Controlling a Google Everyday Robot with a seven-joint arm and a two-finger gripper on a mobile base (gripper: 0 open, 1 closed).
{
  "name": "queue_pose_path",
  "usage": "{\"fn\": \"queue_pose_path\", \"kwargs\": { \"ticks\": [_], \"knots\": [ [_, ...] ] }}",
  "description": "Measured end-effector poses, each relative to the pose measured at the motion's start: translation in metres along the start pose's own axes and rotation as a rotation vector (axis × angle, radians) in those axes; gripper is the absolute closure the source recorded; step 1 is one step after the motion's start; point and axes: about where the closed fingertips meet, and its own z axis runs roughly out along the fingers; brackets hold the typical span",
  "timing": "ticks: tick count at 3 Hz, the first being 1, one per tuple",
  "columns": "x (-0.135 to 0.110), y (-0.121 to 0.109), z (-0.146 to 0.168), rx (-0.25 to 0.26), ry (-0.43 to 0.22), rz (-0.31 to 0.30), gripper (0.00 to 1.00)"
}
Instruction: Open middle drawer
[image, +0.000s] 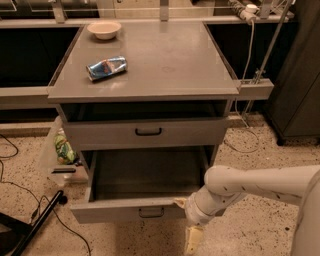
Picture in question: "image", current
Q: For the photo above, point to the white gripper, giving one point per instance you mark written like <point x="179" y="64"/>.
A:
<point x="194" y="212"/>

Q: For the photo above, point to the grey drawer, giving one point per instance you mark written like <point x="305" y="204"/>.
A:
<point x="145" y="133"/>
<point x="140" y="184"/>

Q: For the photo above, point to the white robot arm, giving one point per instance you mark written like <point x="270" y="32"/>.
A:
<point x="225" y="186"/>

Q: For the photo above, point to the grey top drawer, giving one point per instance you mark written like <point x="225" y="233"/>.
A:
<point x="145" y="133"/>

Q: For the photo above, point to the grey drawer cabinet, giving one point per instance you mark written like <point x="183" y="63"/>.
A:
<point x="174" y="72"/>

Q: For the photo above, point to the green snack bag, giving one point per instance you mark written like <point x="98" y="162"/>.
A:
<point x="65" y="153"/>

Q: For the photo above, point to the clear plastic bin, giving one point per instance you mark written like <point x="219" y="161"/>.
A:
<point x="56" y="172"/>

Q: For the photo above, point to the black chair base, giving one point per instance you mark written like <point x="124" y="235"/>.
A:
<point x="16" y="235"/>

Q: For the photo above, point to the white bowl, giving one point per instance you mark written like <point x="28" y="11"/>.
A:
<point x="104" y="30"/>

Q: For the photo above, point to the grey metal frame rail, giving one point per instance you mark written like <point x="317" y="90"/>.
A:
<point x="14" y="98"/>

